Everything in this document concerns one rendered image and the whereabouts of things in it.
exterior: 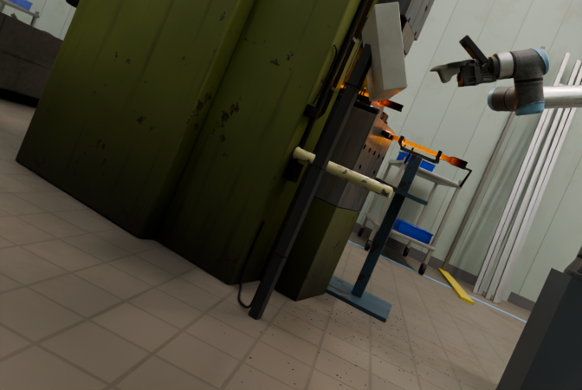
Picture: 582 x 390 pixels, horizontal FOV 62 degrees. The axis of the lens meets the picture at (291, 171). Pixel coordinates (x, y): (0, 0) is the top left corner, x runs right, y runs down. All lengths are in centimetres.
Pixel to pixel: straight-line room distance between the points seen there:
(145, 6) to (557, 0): 525
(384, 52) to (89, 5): 164
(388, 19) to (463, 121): 460
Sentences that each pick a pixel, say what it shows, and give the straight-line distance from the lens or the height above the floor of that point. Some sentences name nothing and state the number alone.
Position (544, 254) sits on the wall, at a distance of 643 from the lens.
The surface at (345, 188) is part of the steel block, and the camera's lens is 219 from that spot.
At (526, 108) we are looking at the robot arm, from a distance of 182.
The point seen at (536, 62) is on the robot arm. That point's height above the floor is 120.
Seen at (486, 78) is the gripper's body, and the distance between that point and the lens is 178.
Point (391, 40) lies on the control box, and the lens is 166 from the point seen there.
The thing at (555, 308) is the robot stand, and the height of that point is 46.
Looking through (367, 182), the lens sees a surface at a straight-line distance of 191.
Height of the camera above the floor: 62
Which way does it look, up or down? 2 degrees down
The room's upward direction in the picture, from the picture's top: 23 degrees clockwise
